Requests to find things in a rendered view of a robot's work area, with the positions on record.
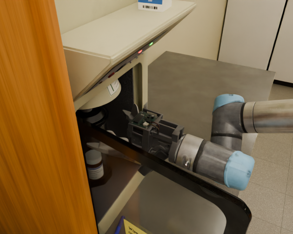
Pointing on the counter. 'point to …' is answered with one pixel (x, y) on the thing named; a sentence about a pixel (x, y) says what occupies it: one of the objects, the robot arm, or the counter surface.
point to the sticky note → (129, 228)
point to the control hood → (115, 41)
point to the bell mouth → (103, 96)
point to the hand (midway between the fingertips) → (106, 127)
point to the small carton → (154, 5)
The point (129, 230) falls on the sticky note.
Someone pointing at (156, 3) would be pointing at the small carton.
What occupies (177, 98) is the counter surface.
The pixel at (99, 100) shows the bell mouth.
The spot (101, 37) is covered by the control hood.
